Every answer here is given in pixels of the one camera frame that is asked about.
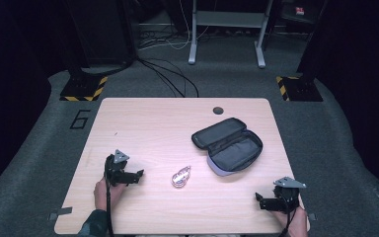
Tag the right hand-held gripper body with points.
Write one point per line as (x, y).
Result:
(288, 194)

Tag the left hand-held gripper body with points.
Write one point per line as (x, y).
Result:
(115, 169)

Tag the person's left hand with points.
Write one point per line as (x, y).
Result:
(101, 196)

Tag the grey tape strip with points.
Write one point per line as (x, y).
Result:
(312, 217)
(60, 213)

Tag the small clear plastic packet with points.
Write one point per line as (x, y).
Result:
(181, 177)

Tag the open grey pencil case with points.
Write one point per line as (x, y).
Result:
(228, 146)

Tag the black stand base striped tape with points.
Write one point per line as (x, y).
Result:
(84, 88)
(301, 89)

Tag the black cabinet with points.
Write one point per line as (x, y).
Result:
(100, 31)

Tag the black box red label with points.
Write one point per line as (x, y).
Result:
(299, 11)

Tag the white metal desk frame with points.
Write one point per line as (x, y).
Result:
(230, 19)

